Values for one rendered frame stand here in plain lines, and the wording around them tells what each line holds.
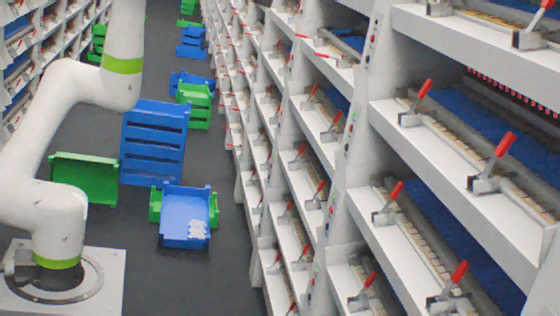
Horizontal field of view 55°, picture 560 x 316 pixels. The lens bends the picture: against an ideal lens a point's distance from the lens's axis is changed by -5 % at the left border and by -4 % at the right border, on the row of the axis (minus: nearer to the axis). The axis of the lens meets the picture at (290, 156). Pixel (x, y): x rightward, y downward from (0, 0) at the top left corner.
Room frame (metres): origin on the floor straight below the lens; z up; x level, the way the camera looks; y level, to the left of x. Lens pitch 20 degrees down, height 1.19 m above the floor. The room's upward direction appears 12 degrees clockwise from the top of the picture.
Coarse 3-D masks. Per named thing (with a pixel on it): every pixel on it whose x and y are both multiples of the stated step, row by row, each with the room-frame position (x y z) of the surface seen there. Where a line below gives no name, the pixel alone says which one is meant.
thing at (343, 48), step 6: (324, 30) 1.73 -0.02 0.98; (324, 36) 1.69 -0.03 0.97; (330, 36) 1.63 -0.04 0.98; (330, 42) 1.62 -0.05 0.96; (336, 42) 1.55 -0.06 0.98; (342, 42) 1.54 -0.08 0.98; (330, 48) 1.55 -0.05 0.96; (336, 48) 1.55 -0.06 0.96; (342, 48) 1.49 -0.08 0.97; (348, 48) 1.46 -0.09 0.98; (342, 54) 1.45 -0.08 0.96; (348, 54) 1.43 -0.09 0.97; (354, 54) 1.39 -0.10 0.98; (360, 60) 1.33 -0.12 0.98
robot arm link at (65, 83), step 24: (48, 72) 1.45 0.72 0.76; (72, 72) 1.46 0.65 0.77; (48, 96) 1.39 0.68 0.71; (72, 96) 1.44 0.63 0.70; (24, 120) 1.32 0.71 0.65; (48, 120) 1.34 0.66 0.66; (24, 144) 1.25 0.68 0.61; (48, 144) 1.32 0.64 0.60; (0, 168) 1.17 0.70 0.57; (24, 168) 1.21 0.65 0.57; (0, 192) 1.12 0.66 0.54; (0, 216) 1.11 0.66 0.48
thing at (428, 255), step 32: (352, 192) 1.07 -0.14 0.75; (384, 192) 1.06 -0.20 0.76; (416, 192) 1.02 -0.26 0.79; (384, 224) 0.93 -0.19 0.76; (416, 224) 0.91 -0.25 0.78; (448, 224) 0.89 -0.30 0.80; (384, 256) 0.84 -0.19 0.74; (416, 256) 0.82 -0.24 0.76; (448, 256) 0.78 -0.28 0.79; (480, 256) 0.79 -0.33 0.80; (416, 288) 0.74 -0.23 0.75; (448, 288) 0.68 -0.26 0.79; (480, 288) 0.70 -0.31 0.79; (512, 288) 0.70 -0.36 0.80
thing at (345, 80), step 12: (300, 24) 1.76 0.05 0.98; (312, 24) 1.77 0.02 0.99; (324, 24) 1.78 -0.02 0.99; (336, 24) 1.79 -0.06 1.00; (348, 24) 1.80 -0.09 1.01; (312, 36) 1.77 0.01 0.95; (312, 48) 1.60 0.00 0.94; (324, 48) 1.59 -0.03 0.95; (312, 60) 1.61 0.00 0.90; (324, 60) 1.45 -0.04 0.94; (324, 72) 1.46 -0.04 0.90; (336, 72) 1.33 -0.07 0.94; (348, 72) 1.31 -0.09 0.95; (336, 84) 1.34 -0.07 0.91; (348, 84) 1.23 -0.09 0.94; (348, 96) 1.23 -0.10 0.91
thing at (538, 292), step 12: (552, 240) 0.50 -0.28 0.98; (552, 252) 0.49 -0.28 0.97; (552, 264) 0.49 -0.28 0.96; (540, 276) 0.50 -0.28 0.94; (552, 276) 0.48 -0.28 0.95; (540, 288) 0.49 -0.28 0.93; (552, 288) 0.47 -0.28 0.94; (528, 300) 0.50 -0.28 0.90; (540, 300) 0.48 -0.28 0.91; (552, 300) 0.47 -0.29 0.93; (528, 312) 0.49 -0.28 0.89
